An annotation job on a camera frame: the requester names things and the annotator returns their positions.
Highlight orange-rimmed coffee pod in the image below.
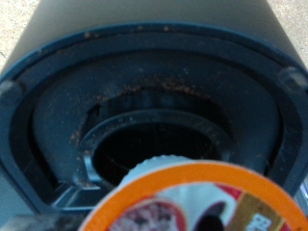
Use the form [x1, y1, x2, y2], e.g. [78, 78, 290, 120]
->
[78, 154, 308, 231]

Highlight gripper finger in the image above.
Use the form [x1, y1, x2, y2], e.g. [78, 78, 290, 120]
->
[0, 214, 86, 231]

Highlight black Keurig coffee machine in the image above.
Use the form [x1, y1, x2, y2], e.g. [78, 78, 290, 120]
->
[0, 0, 308, 231]

